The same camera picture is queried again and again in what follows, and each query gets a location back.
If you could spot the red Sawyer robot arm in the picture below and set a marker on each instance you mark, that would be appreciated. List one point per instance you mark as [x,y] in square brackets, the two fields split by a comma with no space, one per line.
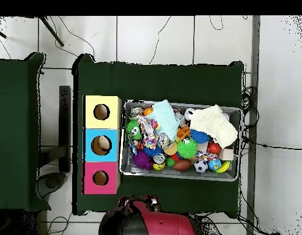
[165,225]

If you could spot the wooden box with three holes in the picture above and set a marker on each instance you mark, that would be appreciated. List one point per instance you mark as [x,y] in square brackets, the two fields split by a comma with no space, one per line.
[114,146]

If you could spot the colourful heart print cloth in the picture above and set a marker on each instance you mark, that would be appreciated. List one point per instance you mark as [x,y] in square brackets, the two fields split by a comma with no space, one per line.
[149,139]

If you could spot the silver drink can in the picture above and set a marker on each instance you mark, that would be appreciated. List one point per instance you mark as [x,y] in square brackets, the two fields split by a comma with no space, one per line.
[163,141]

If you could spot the light blue waffle cloth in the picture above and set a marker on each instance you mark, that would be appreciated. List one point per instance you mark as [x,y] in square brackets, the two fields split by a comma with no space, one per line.
[165,120]

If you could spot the small green fuzzy eyed toy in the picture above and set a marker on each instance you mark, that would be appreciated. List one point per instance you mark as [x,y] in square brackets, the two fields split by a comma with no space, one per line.
[131,127]

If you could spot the purple spiky ball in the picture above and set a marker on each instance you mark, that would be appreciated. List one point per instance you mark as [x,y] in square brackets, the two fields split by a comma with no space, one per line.
[142,161]

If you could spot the large green fuzzy eyed toy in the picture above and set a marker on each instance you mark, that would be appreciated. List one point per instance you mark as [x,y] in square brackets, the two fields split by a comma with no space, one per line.
[187,148]

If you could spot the brown toy football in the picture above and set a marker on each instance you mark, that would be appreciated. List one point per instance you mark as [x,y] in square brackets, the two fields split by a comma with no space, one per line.
[182,165]

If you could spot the dark green table cloth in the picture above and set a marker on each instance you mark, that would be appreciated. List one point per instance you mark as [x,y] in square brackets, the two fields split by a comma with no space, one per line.
[165,83]

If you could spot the black and white soccer ball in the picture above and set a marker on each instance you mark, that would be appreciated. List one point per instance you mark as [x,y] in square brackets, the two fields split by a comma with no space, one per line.
[200,166]

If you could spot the cream waffle cloth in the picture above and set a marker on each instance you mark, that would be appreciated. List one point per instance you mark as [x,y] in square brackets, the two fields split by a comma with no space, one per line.
[214,124]

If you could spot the blue globe print ball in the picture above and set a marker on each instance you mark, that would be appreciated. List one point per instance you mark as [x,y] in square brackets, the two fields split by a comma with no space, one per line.
[214,164]

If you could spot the black flat panel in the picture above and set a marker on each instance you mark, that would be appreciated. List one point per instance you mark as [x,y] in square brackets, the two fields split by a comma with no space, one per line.
[65,122]

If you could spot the grey oval floor object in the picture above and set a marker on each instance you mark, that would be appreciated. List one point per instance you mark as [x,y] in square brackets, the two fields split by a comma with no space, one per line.
[52,182]

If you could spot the green covered side table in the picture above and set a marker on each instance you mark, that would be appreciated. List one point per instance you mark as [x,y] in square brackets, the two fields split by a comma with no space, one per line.
[16,122]

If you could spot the long black tripod leg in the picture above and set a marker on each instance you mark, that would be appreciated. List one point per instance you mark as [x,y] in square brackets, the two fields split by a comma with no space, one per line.
[52,30]

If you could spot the short black tripod leg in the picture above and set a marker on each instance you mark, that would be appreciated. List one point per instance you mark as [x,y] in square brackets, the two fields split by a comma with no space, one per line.
[0,33]

